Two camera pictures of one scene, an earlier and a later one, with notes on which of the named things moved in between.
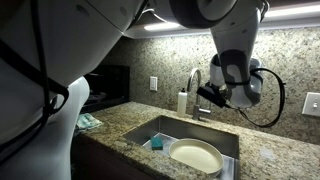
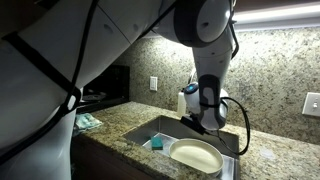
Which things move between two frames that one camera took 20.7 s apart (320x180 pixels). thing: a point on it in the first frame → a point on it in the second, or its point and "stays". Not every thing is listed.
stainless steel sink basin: (170, 130) stays
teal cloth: (86, 121) stays
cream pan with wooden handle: (198, 154) stays
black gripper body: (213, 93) → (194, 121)
